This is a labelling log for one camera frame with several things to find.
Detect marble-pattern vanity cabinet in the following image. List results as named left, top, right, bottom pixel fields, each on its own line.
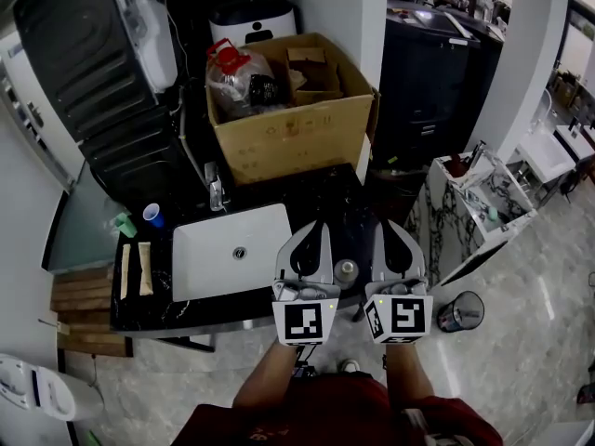
left=403, top=149, right=539, bottom=290

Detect thin beige packet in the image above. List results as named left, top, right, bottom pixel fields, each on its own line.
left=119, top=243, right=132, bottom=301

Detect person's left forearm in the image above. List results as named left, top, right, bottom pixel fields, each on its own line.
left=231, top=341, right=301, bottom=411

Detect beige tube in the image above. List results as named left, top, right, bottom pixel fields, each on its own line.
left=137, top=242, right=154, bottom=296

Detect large cardboard box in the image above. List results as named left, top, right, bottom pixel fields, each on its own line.
left=205, top=32, right=380, bottom=186

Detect person's right forearm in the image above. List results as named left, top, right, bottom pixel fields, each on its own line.
left=384, top=341, right=436, bottom=403

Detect tall chrome faucet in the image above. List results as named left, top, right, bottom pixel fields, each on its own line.
left=204, top=162, right=230, bottom=213

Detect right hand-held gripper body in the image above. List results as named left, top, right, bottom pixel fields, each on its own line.
left=362, top=279, right=435, bottom=345

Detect person's red shirt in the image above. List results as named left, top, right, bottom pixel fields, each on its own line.
left=171, top=372, right=506, bottom=446

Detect black cabinet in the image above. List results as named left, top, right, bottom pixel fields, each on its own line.
left=374, top=0, right=506, bottom=171

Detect black marble counter table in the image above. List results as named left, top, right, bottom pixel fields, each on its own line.
left=110, top=163, right=380, bottom=338

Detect white plastic appliance panel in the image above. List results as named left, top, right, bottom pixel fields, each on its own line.
left=123, top=0, right=180, bottom=95

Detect black wire mesh bin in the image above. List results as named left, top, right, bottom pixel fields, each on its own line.
left=435, top=290, right=485, bottom=333

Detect clear jug with red cap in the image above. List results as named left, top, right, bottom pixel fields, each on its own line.
left=205, top=38, right=280, bottom=123

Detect wooden pallet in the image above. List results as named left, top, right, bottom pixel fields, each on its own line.
left=49, top=265, right=135, bottom=359

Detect black ribbed metal appliance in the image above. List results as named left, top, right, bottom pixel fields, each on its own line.
left=12, top=0, right=180, bottom=143
left=78, top=104, right=210, bottom=213

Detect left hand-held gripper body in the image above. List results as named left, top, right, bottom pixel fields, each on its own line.
left=271, top=279, right=340, bottom=347

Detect white rectangular sink basin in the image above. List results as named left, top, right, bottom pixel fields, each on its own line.
left=171, top=203, right=293, bottom=303

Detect white framed door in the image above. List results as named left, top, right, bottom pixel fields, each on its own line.
left=0, top=30, right=85, bottom=190

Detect white round appliance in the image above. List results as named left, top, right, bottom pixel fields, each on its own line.
left=208, top=0, right=298, bottom=48

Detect small brown cardboard box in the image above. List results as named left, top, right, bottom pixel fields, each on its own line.
left=285, top=46, right=345, bottom=106

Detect blue plastic cup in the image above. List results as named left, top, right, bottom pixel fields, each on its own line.
left=141, top=202, right=165, bottom=230

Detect white toilet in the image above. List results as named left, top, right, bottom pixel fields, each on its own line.
left=0, top=353, right=106, bottom=422

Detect small clear glass bottle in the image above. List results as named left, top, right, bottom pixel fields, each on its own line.
left=333, top=258, right=360, bottom=290

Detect green plastic cup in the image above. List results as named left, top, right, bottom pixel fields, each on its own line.
left=113, top=212, right=139, bottom=239

